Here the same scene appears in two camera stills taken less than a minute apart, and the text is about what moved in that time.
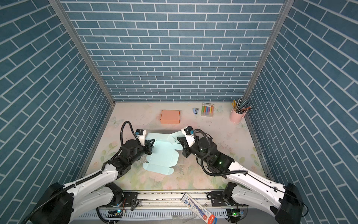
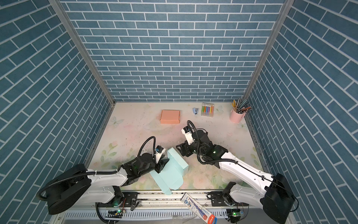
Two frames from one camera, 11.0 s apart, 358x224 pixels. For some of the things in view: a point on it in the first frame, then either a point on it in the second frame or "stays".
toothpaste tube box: (204, 215) stays
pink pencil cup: (236, 117) stays
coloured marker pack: (207, 109) stays
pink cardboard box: (170, 116) stays
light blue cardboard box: (164, 155) to (171, 176)
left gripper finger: (148, 144) to (163, 162)
